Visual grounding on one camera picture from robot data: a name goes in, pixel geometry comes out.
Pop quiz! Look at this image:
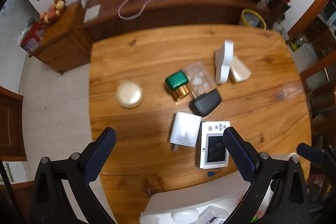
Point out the beige wedge block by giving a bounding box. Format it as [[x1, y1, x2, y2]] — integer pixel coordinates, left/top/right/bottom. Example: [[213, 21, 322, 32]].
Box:
[[229, 56, 251, 84]]

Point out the clear plastic card box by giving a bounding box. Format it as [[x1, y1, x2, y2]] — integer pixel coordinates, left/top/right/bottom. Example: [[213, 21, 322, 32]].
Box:
[[194, 206, 229, 224]]

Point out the pile of peaches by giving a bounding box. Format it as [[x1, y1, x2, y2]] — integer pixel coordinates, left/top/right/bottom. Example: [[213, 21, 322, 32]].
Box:
[[39, 0, 66, 24]]

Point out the white plastic storage bin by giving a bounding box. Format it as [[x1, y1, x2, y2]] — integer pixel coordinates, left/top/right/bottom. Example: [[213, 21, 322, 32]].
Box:
[[139, 170, 274, 224]]

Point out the long wooden tv console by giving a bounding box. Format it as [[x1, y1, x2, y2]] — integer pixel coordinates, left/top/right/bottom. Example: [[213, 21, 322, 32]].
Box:
[[82, 0, 270, 42]]

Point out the blue right gripper tip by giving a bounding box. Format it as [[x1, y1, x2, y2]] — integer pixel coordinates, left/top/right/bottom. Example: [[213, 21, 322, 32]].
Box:
[[297, 143, 324, 165]]

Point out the white digital camera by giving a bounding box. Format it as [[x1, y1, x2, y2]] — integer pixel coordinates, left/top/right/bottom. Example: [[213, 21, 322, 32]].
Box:
[[197, 121, 231, 169]]

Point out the dark vase red top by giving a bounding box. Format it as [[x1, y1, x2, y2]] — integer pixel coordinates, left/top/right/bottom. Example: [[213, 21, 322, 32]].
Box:
[[264, 0, 291, 29]]

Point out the round gold compact case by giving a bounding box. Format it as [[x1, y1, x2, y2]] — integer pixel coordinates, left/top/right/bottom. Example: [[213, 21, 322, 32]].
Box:
[[116, 80, 143, 109]]

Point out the clear bottle black cap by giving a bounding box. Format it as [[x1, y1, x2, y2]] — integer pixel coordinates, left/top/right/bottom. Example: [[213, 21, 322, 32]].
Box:
[[183, 62, 222, 117]]

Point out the wooden side cabinet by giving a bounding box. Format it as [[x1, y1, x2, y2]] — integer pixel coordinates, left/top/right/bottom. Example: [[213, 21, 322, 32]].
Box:
[[29, 1, 93, 74]]

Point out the green gold perfume bottle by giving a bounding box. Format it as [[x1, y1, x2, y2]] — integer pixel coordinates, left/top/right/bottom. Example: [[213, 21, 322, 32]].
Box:
[[165, 70, 190, 101]]

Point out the white power adapter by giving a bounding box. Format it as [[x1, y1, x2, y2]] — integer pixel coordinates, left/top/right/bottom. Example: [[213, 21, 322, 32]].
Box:
[[169, 112, 202, 152]]

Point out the white paper card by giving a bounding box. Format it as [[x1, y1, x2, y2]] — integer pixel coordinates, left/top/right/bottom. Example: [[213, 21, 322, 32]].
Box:
[[83, 5, 101, 23]]

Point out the yellow rimmed basket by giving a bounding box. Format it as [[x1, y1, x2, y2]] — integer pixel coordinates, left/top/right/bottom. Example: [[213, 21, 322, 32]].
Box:
[[238, 9, 266, 30]]

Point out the white curved plastic device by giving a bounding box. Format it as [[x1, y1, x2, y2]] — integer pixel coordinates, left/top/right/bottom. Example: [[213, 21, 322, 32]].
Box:
[[215, 40, 234, 84]]

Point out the white round lid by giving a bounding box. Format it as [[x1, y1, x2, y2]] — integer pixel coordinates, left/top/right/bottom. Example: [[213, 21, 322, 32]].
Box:
[[171, 208, 199, 224]]

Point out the red tissue box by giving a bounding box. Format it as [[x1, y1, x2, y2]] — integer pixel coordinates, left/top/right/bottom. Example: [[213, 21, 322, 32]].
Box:
[[19, 21, 46, 53]]

